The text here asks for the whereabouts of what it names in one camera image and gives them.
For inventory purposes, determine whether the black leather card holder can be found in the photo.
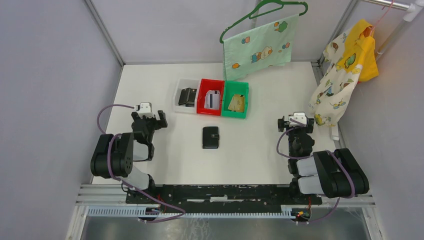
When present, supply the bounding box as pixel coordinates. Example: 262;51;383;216
202;126;220;149

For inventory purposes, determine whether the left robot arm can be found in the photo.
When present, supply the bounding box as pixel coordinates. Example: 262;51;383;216
90;110;168;204

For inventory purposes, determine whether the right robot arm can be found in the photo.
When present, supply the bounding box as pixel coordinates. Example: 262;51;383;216
276;112;370;204

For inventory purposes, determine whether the black card stack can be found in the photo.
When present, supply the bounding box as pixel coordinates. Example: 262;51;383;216
178;87;197;107

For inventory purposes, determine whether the gold card stack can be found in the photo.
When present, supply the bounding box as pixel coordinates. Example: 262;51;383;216
227;94;245;113

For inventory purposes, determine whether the white card stack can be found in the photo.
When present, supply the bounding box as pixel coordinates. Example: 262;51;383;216
204;90;221;110

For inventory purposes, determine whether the clear plastic bin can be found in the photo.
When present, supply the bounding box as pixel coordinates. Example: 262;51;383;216
172;78;201;114

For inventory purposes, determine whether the white printed garment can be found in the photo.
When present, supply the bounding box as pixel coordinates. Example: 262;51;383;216
308;28;359;127

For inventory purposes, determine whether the red plastic bin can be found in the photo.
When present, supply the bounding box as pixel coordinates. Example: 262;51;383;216
196;78;225;116

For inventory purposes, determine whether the green plastic bin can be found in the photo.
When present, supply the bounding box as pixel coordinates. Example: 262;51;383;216
221;81;249;119

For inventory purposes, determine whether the light green printed cloth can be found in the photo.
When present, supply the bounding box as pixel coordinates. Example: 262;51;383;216
223;14;300;81

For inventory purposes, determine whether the yellow garment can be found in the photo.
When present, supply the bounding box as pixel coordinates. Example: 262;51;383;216
337;19;379;82

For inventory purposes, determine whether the green clothes hanger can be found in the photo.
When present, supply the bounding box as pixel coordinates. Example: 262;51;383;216
219;0;309;44

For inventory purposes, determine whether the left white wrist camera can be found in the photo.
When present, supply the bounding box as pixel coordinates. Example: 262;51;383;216
134;102;155;119

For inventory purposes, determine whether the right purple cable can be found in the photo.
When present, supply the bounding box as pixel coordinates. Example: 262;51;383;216
276;119;357;224

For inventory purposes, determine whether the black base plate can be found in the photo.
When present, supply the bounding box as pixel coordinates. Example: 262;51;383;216
146;184;322;214

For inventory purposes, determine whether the white slotted cable duct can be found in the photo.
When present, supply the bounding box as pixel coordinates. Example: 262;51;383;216
86;205;312;220

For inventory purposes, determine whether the metal hanging rail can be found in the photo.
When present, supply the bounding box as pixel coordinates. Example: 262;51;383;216
366;0;424;60

